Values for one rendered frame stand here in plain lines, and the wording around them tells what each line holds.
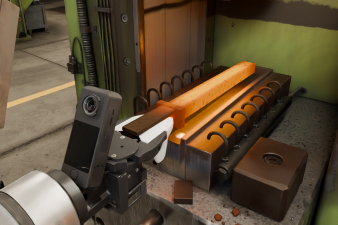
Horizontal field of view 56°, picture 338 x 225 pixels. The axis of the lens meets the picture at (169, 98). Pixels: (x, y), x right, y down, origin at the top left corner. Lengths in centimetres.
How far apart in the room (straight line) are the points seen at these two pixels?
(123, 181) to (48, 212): 11
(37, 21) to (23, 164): 387
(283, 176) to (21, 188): 35
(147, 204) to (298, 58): 56
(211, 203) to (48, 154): 193
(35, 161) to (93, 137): 198
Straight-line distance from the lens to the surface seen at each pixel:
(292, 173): 53
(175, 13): 81
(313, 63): 92
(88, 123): 38
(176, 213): 54
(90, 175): 38
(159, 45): 77
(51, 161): 231
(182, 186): 55
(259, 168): 52
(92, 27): 81
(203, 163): 54
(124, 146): 42
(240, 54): 97
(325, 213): 68
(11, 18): 81
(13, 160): 242
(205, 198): 55
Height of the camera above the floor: 128
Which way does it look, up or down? 25 degrees down
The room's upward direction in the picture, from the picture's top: straight up
